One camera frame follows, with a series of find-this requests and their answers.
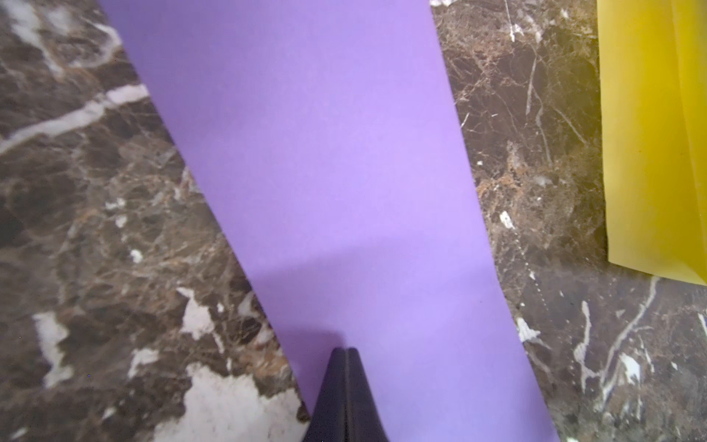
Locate purple paper sheet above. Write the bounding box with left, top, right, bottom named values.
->
left=102, top=1, right=558, bottom=441

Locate yellow paper sheet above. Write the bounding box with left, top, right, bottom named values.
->
left=598, top=1, right=706, bottom=285

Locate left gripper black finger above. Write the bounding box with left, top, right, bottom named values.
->
left=303, top=347, right=388, bottom=442

